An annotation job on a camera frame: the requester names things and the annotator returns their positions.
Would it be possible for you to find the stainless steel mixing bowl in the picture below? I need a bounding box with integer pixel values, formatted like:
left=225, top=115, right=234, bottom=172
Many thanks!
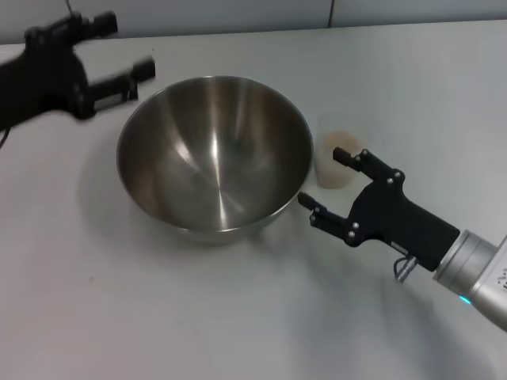
left=116, top=74, right=315, bottom=245

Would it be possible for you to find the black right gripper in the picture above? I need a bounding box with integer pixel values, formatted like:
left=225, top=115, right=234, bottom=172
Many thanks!
left=297, top=146, right=461, bottom=274

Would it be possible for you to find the clear plastic measuring cup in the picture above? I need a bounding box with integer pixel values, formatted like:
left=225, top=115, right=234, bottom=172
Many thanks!
left=314, top=113, right=368, bottom=191

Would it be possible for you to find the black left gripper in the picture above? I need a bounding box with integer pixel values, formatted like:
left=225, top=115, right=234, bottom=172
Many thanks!
left=0, top=11, right=157, bottom=132

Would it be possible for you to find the right gripper silver cable plug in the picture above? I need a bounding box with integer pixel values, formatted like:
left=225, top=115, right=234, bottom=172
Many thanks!
left=391, top=255, right=421, bottom=283

